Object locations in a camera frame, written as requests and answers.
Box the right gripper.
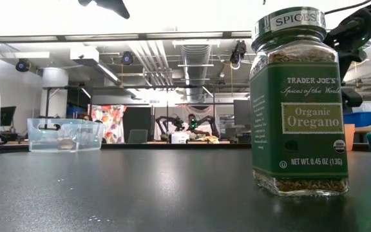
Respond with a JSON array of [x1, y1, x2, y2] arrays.
[[338, 60, 363, 109]]

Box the clear storage box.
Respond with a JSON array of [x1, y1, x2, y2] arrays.
[[350, 101, 371, 113]]

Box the blue storage bin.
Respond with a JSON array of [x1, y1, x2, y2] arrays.
[[66, 106, 88, 119], [343, 111, 371, 128]]

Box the orange plastic bin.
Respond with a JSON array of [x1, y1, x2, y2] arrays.
[[343, 123, 356, 151]]

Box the organic oregano jar green lid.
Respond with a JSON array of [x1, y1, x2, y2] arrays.
[[249, 6, 350, 197]]

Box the floral cloth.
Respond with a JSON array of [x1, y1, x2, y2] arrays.
[[90, 104, 128, 144]]

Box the grey chair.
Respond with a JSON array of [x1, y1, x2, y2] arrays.
[[127, 128, 149, 144]]

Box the person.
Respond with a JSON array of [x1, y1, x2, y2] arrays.
[[185, 112, 205, 138]]

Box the black computer monitor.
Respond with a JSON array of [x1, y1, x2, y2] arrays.
[[0, 106, 17, 128]]

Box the clear plastic bin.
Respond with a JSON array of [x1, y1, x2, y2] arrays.
[[26, 117, 105, 153]]

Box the white box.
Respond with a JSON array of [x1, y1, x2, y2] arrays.
[[171, 131, 190, 144]]

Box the yellow snack bag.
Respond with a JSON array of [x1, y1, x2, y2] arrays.
[[198, 135, 220, 144]]

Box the round black ceiling camera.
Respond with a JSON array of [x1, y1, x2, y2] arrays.
[[120, 51, 135, 66], [14, 58, 31, 73]]

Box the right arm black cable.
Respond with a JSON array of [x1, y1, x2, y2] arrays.
[[323, 0, 371, 15]]

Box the silver air duct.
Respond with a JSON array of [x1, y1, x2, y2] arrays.
[[180, 44, 213, 101]]

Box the hanging black camera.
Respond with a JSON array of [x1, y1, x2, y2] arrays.
[[229, 39, 247, 70]]

